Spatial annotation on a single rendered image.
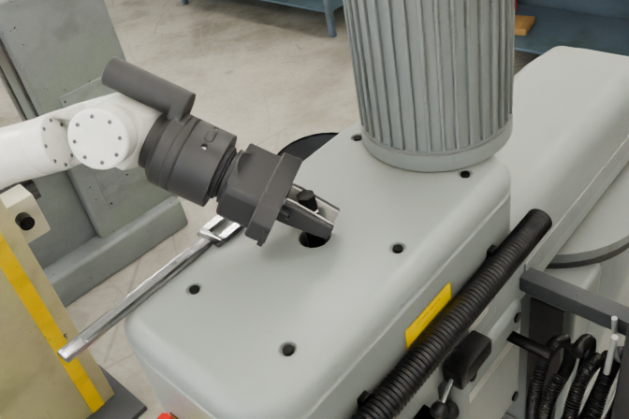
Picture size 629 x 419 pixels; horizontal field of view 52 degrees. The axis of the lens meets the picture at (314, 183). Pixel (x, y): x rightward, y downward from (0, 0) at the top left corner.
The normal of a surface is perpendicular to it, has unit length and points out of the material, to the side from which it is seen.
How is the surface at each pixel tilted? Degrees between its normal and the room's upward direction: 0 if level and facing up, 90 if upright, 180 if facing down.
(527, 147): 0
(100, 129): 71
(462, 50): 90
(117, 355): 0
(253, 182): 30
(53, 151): 82
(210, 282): 0
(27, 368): 90
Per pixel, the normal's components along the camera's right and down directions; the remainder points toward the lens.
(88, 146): -0.11, 0.32
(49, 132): 0.96, -0.22
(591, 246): -0.16, -0.79
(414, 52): -0.28, 0.61
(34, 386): 0.73, 0.30
